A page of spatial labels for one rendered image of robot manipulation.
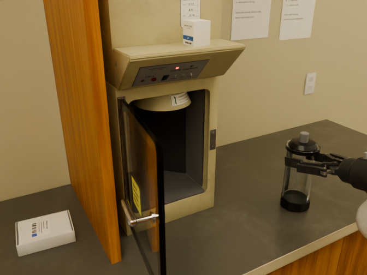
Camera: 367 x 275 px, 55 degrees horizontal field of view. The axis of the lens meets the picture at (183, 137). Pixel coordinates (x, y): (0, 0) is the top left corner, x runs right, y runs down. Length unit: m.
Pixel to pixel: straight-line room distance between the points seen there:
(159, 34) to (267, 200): 0.71
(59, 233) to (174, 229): 0.35
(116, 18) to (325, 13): 1.31
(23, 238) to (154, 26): 0.70
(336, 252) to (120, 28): 1.02
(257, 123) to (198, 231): 0.85
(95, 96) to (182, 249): 0.52
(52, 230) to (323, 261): 0.89
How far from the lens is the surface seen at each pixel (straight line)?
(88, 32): 0.78
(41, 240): 1.13
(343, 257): 1.44
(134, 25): 0.91
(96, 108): 0.82
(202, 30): 0.91
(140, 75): 0.86
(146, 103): 1.03
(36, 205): 1.36
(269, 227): 1.19
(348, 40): 2.17
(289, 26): 1.82
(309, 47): 1.95
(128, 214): 0.77
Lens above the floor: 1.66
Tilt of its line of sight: 24 degrees down
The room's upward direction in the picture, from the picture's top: straight up
